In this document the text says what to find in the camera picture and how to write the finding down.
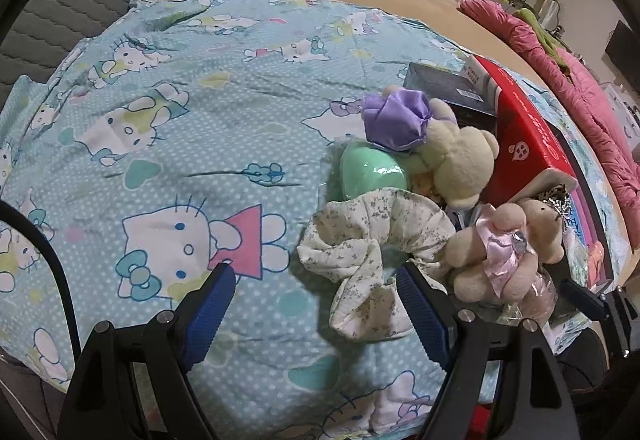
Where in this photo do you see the green cloth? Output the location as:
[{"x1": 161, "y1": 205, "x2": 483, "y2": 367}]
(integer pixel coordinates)
[{"x1": 520, "y1": 8, "x2": 571, "y2": 71}]

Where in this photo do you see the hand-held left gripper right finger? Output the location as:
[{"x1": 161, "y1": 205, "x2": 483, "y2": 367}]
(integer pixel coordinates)
[{"x1": 397, "y1": 261, "x2": 576, "y2": 440}]

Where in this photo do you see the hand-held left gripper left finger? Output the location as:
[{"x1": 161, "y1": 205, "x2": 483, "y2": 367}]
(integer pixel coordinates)
[{"x1": 62, "y1": 264, "x2": 238, "y2": 440}]

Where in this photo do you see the blue cartoon cat printed blanket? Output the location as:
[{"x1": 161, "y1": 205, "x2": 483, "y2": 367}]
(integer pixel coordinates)
[{"x1": 0, "y1": 0, "x2": 631, "y2": 440}]

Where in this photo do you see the black wall television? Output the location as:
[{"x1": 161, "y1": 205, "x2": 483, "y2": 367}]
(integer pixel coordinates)
[{"x1": 605, "y1": 20, "x2": 640, "y2": 96}]

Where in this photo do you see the cream teddy bear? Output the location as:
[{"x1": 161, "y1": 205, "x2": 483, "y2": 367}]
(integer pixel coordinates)
[{"x1": 400, "y1": 123, "x2": 501, "y2": 211}]

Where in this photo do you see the dark cardboard box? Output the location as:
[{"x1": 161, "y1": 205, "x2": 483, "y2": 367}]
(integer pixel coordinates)
[{"x1": 402, "y1": 62, "x2": 501, "y2": 133}]

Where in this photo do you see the pink teddy bear with ribbon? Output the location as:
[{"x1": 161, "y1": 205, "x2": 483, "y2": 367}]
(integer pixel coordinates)
[{"x1": 442, "y1": 197, "x2": 566, "y2": 307}]

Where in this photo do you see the white drawer cabinet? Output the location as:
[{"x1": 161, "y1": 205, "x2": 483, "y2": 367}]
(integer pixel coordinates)
[{"x1": 600, "y1": 83, "x2": 640, "y2": 156}]

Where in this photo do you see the cluttered side table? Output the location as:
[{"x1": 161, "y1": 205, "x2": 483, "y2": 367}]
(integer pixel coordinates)
[{"x1": 500, "y1": 0, "x2": 568, "y2": 38}]

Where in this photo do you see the pink box with dark frame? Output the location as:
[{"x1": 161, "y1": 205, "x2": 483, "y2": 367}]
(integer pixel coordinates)
[{"x1": 560, "y1": 135, "x2": 618, "y2": 291}]

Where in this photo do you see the green sponge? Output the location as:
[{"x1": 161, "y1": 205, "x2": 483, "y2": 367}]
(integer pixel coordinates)
[{"x1": 340, "y1": 140, "x2": 413, "y2": 201}]

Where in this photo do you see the purple satin scrunchie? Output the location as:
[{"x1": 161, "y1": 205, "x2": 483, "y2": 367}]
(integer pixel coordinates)
[{"x1": 361, "y1": 88, "x2": 458, "y2": 153}]

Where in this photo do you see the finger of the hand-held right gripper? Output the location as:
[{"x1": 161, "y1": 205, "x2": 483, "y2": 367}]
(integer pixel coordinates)
[{"x1": 560, "y1": 279, "x2": 608, "y2": 322}]

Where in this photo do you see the red tissue pack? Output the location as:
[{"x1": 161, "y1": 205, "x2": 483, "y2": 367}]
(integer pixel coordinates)
[{"x1": 457, "y1": 54, "x2": 581, "y2": 216}]

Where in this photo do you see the black cable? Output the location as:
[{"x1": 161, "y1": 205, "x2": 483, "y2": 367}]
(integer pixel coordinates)
[{"x1": 0, "y1": 199, "x2": 83, "y2": 361}]

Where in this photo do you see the pink duvet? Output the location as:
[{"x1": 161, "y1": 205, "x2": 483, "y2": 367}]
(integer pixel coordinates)
[{"x1": 459, "y1": 0, "x2": 640, "y2": 221}]

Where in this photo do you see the white floral scrunchie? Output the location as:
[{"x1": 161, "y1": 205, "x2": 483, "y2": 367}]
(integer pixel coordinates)
[{"x1": 296, "y1": 193, "x2": 458, "y2": 338}]

